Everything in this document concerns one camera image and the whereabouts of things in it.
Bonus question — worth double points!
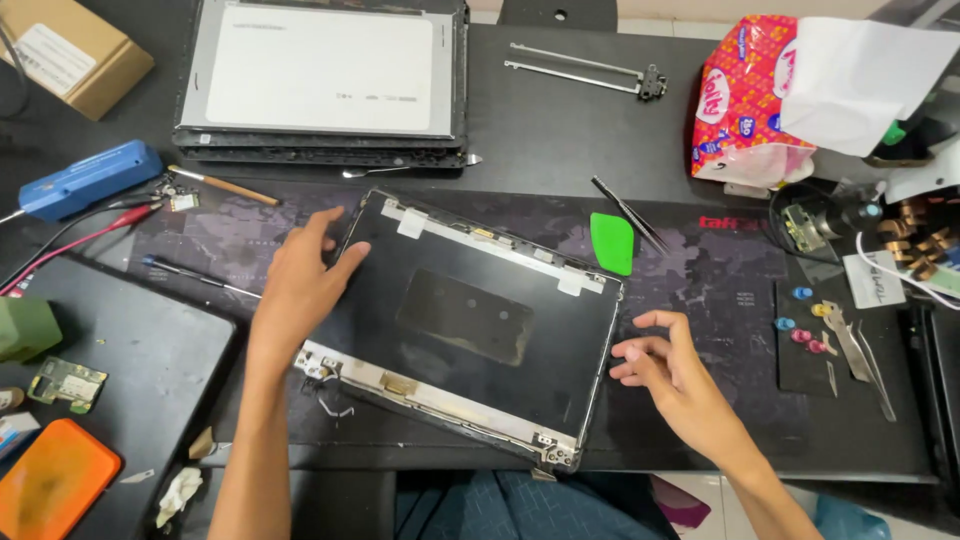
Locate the person's right hand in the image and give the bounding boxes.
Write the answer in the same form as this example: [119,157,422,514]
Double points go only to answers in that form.
[609,309,741,456]

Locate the person's left hand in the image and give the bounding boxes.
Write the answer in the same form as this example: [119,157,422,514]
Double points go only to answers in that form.
[251,206,372,355]

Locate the black laptop lid cover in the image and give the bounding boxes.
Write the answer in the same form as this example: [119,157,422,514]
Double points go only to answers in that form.
[292,187,626,475]

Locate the black map print desk mat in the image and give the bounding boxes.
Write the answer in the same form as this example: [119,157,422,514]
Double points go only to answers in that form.
[123,176,792,451]

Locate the green plastic pry tool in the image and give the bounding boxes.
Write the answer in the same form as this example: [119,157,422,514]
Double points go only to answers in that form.
[589,212,636,277]

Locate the black tweezers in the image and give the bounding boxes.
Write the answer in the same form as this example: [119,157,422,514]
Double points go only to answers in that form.
[590,175,669,257]

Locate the small black screw mat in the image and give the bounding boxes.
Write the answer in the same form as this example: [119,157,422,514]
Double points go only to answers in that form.
[774,277,855,398]

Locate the small green circuit module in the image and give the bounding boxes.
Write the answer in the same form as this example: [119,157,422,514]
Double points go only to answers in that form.
[780,203,828,255]

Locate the person's blue jeans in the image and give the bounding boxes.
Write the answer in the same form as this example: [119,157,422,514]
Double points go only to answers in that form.
[393,468,676,540]

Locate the wide silver tweezers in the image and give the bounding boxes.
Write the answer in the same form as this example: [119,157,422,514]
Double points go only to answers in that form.
[821,300,876,384]

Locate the thin silver tweezers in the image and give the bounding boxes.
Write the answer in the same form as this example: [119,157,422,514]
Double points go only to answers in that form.
[855,321,898,423]

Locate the white paper note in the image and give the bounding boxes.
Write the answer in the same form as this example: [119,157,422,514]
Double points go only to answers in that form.
[842,250,908,311]

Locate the red tissue pack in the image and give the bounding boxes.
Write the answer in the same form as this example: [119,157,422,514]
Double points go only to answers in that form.
[690,14,819,189]

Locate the blue plastic bag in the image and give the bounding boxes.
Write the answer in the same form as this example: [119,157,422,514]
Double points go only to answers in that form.
[813,493,895,540]

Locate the copper coil device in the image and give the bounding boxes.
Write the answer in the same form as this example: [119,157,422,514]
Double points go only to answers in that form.
[877,196,960,285]

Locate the metal spudger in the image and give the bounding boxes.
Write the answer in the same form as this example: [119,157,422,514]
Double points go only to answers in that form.
[342,153,484,180]

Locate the white microscope stand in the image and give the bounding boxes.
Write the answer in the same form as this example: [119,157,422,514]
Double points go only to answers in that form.
[883,90,960,205]

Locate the white tissue sheet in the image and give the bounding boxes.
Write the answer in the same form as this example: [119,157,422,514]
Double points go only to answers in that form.
[779,16,960,159]

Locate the stack of laptop screen panels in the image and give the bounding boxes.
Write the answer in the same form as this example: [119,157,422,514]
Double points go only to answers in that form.
[171,0,471,170]

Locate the beige plastic pick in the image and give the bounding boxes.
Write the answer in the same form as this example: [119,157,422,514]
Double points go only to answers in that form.
[186,425,220,461]

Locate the blue tipped screwdriver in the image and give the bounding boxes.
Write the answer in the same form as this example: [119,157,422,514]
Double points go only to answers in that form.
[140,255,264,300]

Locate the crumpled white tissue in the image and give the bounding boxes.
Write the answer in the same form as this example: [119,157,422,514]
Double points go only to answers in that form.
[154,465,204,531]

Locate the black laptop base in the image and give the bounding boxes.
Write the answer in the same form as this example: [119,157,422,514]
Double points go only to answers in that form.
[0,255,238,540]

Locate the red test probe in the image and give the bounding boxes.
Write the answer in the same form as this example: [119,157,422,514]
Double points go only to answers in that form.
[0,202,163,298]

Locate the green circuit board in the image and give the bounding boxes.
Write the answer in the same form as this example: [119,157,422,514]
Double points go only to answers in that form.
[27,355,109,416]

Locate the blue handheld tool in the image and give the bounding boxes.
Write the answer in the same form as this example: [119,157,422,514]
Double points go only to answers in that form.
[18,139,164,224]

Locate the black test probe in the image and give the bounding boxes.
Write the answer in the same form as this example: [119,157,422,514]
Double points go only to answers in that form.
[0,196,155,290]

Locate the orange plastic case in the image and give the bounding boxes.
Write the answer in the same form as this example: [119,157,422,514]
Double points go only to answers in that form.
[0,417,123,540]

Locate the green block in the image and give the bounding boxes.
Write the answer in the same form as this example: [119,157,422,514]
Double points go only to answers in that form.
[0,295,64,366]

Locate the small white box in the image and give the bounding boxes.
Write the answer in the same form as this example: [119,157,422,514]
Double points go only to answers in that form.
[0,410,43,460]

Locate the brown cardboard box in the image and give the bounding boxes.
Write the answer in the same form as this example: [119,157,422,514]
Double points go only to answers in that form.
[0,0,156,122]

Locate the white cable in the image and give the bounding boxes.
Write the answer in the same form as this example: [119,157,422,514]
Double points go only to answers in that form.
[855,231,960,312]

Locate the metal hinge bracket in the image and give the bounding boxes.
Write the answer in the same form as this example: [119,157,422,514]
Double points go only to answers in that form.
[504,60,669,102]
[509,42,667,82]

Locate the wooden handle brush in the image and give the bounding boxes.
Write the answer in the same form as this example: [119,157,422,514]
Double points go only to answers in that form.
[166,165,282,208]

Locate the black cable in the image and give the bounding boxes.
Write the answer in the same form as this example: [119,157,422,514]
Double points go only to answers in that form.
[0,21,33,121]

